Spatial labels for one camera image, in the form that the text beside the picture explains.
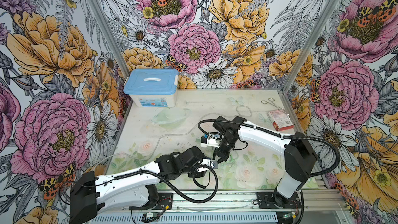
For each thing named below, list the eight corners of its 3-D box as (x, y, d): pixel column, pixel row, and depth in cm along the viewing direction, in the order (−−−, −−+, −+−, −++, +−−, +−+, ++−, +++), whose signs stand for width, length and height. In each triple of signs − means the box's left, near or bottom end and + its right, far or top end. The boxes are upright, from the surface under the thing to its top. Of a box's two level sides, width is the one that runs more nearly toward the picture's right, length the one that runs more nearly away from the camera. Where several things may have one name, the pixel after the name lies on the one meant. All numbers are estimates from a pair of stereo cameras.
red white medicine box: (276, 132, 101) (279, 128, 97) (266, 115, 109) (268, 111, 105) (291, 129, 102) (295, 125, 98) (281, 113, 111) (283, 108, 107)
